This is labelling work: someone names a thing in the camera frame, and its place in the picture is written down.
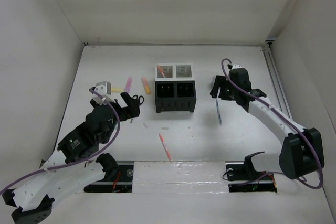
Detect purple highlighter marker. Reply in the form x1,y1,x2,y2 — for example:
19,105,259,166
124,77,132,93

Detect aluminium rail right side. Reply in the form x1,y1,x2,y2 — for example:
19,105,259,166
262,40,292,119

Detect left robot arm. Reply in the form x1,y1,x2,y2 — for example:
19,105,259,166
1,87,144,223

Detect white slotted organizer box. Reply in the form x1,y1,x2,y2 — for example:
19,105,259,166
155,63,194,81

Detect orange highlighter marker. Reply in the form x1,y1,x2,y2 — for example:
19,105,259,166
141,76,151,95

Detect blue highlighter pen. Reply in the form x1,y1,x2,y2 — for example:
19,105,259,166
215,99,223,126

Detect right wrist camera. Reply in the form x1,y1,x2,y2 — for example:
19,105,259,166
231,64,242,70

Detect yellow highlighter marker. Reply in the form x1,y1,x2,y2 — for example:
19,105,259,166
111,87,124,93

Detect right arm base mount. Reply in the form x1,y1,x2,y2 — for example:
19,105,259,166
222,152,277,193

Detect black handled scissors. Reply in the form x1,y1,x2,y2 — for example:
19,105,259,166
130,95,144,123

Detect red pen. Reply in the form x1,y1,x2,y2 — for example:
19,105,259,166
159,134,172,162
157,65,165,78

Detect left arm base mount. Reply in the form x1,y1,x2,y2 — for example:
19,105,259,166
83,161,134,194

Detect black slotted organizer box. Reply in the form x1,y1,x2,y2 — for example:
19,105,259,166
155,80,197,113

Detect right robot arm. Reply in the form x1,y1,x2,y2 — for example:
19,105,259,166
210,66,324,179

